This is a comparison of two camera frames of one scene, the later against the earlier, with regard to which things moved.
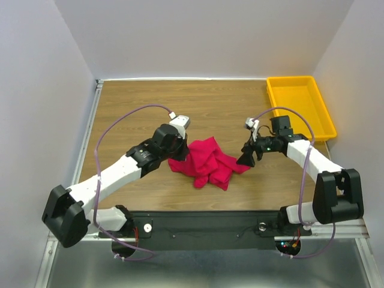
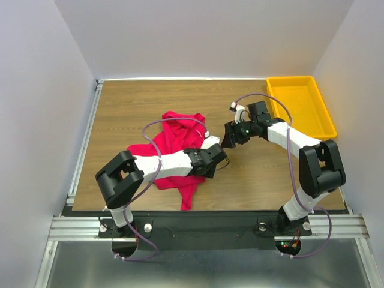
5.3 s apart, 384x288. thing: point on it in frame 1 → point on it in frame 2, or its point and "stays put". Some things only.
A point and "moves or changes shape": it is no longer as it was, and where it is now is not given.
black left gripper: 184,149 → 210,172
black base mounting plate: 205,230 stays put
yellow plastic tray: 303,94 stays put
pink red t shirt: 206,161 moves or changes shape
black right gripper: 246,158 → 232,135
